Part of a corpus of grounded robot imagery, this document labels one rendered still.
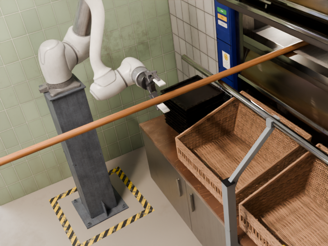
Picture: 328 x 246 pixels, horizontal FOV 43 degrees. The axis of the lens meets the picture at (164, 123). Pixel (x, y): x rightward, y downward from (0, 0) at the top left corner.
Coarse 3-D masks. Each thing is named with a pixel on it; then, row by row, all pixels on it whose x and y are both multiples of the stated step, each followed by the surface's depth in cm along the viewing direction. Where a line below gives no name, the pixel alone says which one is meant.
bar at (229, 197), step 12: (192, 60) 210; (204, 72) 199; (240, 96) 177; (252, 108) 171; (276, 120) 160; (264, 132) 164; (288, 132) 154; (300, 144) 150; (312, 144) 146; (252, 156) 166; (324, 156) 141; (240, 168) 166; (228, 180) 169; (228, 192) 168; (228, 204) 172; (228, 216) 176; (228, 228) 181; (228, 240) 187
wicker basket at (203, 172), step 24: (216, 120) 242; (240, 120) 246; (264, 120) 227; (288, 120) 212; (192, 144) 242; (216, 144) 246; (240, 144) 243; (264, 144) 230; (288, 144) 214; (192, 168) 226; (216, 168) 229; (264, 168) 224; (216, 192) 209; (240, 192) 195
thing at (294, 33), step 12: (252, 0) 205; (240, 12) 194; (252, 12) 186; (276, 12) 188; (288, 12) 189; (276, 24) 174; (300, 24) 173; (312, 24) 174; (324, 24) 175; (300, 36) 163; (324, 48) 154
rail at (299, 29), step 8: (232, 0) 197; (248, 8) 188; (256, 8) 184; (264, 16) 180; (272, 16) 175; (288, 24) 167; (296, 24) 165; (304, 32) 161; (312, 32) 157; (320, 40) 154
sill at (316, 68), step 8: (248, 32) 227; (248, 40) 223; (256, 40) 218; (264, 40) 216; (264, 48) 213; (272, 48) 208; (280, 48) 206; (280, 56) 203; (288, 56) 199; (296, 56) 198; (288, 64) 200; (296, 64) 194; (304, 64) 191; (312, 64) 190; (304, 72) 192; (312, 72) 186; (320, 72) 183; (320, 80) 184
